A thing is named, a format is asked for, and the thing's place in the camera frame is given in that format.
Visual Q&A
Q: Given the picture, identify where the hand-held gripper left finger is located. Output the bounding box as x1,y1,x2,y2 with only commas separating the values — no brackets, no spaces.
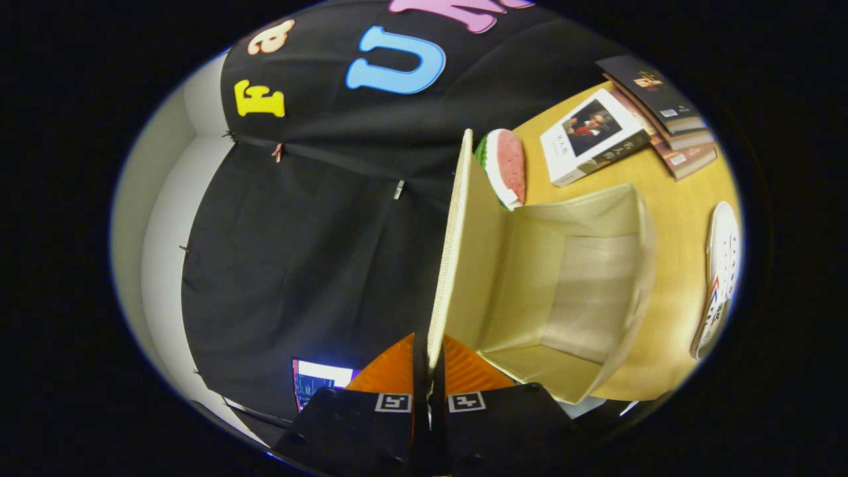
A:
272,333,430,477

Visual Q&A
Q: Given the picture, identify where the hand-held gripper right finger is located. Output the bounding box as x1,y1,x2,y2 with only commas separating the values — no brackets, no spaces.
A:
429,335,587,477

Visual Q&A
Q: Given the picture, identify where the beige fabric storage box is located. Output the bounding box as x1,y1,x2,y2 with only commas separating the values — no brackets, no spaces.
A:
427,129,658,405

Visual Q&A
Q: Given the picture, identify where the white canvas shoe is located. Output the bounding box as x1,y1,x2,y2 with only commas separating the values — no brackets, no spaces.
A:
690,201,741,361

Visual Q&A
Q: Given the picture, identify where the computer monitor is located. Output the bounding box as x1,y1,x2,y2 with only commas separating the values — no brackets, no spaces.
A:
292,358,358,413

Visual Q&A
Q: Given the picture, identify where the watermelon slice toy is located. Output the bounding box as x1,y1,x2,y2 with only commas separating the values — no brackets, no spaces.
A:
474,129,527,211

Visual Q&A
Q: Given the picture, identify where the white portrait cover book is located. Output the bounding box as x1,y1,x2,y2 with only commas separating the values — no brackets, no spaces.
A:
540,88,651,187

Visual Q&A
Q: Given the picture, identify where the brown cover book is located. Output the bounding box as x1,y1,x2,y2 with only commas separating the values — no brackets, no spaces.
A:
603,73,715,152
609,86,718,181

